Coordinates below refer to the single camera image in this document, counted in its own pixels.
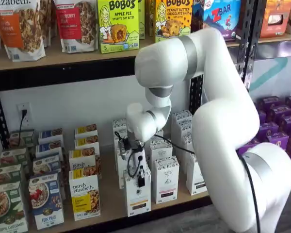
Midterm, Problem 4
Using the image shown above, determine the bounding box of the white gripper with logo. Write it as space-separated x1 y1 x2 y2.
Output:
129 144 147 188

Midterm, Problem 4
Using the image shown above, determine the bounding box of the white tea box yellow strip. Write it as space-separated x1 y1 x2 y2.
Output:
113 133 129 156
115 147 127 190
112 118 128 135
124 166 152 217

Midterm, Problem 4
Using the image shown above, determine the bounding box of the white tea box pink strip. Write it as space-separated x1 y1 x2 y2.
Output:
149 139 174 163
153 156 180 205

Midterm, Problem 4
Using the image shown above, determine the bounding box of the wooden shelf board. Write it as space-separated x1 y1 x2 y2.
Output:
26 138 214 231
0 31 241 72
226 33 291 48

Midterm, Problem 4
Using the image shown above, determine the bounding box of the white tea box dark strip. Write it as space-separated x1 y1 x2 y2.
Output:
181 135 196 161
176 120 194 141
171 110 194 127
185 154 208 196

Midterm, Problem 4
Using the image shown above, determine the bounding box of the purely elizabeth yellow oatmeal box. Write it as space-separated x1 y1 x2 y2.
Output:
74 135 100 152
74 123 98 139
68 148 102 179
68 167 101 221

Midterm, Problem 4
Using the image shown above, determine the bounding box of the blue flax oatmeal box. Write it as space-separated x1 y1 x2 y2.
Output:
35 140 65 161
32 154 66 185
28 171 65 231
37 128 64 146

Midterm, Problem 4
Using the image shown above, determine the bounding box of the green apple cinnamon oatmeal box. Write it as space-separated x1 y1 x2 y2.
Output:
0 147 31 170
0 164 24 187
0 181 29 233
8 129 36 149

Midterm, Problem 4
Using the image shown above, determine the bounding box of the black metal shelf rack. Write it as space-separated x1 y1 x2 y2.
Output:
244 0 291 175
0 0 253 233

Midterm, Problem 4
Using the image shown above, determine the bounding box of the green Bobo's apple pie box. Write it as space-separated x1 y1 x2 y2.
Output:
97 0 140 54
137 0 146 40

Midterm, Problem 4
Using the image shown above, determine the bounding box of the yellow Bobo's peanut butter box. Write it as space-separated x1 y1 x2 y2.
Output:
155 0 194 44

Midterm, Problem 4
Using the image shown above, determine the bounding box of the blue Zbar box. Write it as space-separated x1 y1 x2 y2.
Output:
192 0 243 41

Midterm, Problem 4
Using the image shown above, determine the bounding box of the orange snack box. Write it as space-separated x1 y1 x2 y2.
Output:
259 0 291 39

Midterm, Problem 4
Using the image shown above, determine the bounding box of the red purely elizabeth granola bag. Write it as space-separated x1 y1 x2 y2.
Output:
53 0 99 54

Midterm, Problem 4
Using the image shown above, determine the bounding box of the orange purely elizabeth granola bag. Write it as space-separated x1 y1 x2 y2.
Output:
38 0 58 48
0 0 47 62

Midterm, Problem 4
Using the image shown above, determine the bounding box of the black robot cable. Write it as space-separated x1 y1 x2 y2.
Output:
113 131 261 233

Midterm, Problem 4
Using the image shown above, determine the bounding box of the white wall outlet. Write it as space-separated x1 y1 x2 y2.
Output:
16 103 32 128

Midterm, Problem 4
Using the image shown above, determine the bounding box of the black plug with cord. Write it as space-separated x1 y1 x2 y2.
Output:
18 109 28 146

